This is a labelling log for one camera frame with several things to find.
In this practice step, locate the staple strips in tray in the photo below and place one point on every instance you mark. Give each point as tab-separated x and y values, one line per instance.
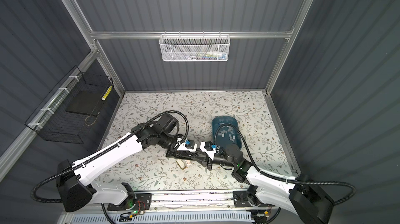
225	137

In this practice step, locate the yellow marker pen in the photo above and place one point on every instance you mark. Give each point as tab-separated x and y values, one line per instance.
106	94

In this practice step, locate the teal plastic tray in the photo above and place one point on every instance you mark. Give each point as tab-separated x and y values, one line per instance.
220	120

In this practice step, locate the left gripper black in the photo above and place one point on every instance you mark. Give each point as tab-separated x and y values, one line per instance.
178	136

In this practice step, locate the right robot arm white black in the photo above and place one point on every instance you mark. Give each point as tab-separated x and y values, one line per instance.
309	201

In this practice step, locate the black wire basket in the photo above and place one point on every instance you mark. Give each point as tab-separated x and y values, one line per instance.
69	115

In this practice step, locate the floral patterned table mat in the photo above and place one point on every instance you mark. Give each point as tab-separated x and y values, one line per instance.
151	170

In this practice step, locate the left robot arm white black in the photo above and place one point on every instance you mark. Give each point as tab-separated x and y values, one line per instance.
92	166

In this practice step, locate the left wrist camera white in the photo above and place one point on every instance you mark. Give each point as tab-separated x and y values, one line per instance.
188	145

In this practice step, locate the black stapler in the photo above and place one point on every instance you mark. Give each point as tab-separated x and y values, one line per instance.
200	157

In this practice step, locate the white wire mesh basket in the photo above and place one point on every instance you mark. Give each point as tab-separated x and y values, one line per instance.
176	48

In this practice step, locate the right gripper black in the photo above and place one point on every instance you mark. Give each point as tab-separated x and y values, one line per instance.
210	163

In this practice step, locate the black foam pad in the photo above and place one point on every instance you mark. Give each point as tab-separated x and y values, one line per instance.
86	103

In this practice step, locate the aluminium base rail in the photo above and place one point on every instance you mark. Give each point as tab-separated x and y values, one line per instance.
200	200

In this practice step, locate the pens in white basket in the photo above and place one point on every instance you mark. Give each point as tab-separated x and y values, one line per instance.
209	56

